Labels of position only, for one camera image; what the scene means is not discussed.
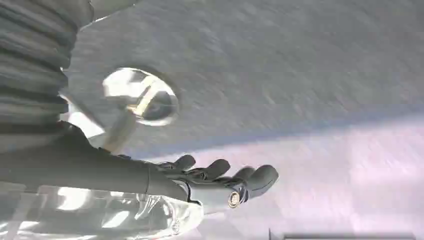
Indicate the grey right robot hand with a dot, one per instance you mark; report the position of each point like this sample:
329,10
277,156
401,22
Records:
99,174

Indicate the shiny round metal part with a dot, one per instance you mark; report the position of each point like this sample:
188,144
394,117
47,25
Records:
142,96

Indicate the ribbed grey right arm sleeve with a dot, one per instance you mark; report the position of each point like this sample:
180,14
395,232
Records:
31,66

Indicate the dark flat strip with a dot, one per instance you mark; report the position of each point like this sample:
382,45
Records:
348,236

